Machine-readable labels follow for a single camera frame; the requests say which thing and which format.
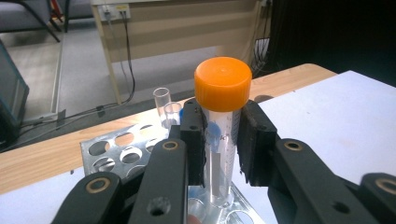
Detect metal floor strip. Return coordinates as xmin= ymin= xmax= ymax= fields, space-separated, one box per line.
xmin=50 ymin=34 xmax=68 ymax=115

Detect orange-capped clear test tube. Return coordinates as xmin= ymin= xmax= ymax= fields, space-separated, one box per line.
xmin=193 ymin=56 xmax=253 ymax=209

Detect silver metal tube rack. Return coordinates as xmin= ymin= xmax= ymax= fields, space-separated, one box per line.
xmin=79 ymin=122 xmax=260 ymax=224

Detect dark grey cabinet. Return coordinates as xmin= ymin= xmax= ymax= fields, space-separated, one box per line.
xmin=0 ymin=39 xmax=31 ymax=147

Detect black hanging cable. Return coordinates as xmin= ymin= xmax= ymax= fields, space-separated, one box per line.
xmin=120 ymin=10 xmax=137 ymax=105

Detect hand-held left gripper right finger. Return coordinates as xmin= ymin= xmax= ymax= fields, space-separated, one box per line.
xmin=237 ymin=99 xmax=280 ymax=188

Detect white cable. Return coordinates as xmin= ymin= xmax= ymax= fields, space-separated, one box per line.
xmin=253 ymin=36 xmax=271 ymax=74

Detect beige desk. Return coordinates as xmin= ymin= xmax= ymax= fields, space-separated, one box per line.
xmin=90 ymin=0 xmax=272 ymax=105

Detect desk socket panel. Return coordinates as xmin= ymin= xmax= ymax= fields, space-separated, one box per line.
xmin=97 ymin=3 xmax=131 ymax=22

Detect white board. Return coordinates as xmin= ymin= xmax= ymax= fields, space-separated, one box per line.
xmin=0 ymin=69 xmax=396 ymax=224

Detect wooden table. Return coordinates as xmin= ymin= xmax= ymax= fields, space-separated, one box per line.
xmin=0 ymin=63 xmax=339 ymax=195

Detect black curtain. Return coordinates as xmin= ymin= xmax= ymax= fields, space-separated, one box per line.
xmin=270 ymin=0 xmax=396 ymax=88

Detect black stand legs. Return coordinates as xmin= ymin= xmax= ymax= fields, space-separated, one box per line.
xmin=0 ymin=0 xmax=71 ymax=43

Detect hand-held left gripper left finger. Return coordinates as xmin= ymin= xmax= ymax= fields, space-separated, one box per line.
xmin=169 ymin=97 xmax=208 ymax=188

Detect floor cable bundle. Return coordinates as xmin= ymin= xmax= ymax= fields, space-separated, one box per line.
xmin=18 ymin=102 xmax=125 ymax=138

